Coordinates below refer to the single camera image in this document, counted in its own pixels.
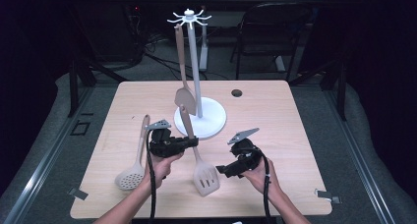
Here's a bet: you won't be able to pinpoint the black folding chair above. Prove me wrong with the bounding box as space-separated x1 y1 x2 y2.
229 2 315 83

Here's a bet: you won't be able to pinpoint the aluminium floor rail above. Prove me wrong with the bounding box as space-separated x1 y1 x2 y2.
323 85 396 224
3 85 96 224

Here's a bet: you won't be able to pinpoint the black floor cables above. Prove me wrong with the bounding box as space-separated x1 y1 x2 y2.
126 30 230 82

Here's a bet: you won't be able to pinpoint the black metal frame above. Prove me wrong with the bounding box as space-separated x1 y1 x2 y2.
288 58 348 122
67 51 130 119

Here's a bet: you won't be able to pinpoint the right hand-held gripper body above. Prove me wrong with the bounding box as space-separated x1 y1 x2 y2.
226 128 264 173

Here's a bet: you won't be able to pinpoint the beige perforated skimmer spoon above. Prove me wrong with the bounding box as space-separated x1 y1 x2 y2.
114 114 151 192

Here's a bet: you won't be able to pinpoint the beige solid spatula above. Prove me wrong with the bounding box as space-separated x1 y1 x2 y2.
173 23 198 117

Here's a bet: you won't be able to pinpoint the beige slotted spatula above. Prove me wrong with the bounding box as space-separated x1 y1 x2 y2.
179 104 221 197

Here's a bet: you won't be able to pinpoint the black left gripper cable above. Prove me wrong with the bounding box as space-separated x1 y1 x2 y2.
146 130 157 224

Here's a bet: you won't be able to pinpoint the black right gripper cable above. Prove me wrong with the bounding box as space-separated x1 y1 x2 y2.
252 146 273 224

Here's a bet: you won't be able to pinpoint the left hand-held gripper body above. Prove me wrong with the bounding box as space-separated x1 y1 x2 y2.
145 119 185 158

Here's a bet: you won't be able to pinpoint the grey tape strip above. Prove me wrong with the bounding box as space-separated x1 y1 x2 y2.
315 188 342 205
67 188 89 201

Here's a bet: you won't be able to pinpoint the white utensil rack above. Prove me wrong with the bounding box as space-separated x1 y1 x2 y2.
166 8 228 140

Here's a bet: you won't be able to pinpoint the person's right hand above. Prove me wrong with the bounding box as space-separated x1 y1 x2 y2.
240 158 283 200

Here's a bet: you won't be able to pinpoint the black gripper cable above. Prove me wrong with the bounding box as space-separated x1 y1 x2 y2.
146 130 157 224
252 146 273 224

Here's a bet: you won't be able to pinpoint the person's left hand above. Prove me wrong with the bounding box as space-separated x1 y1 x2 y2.
141 151 185 189

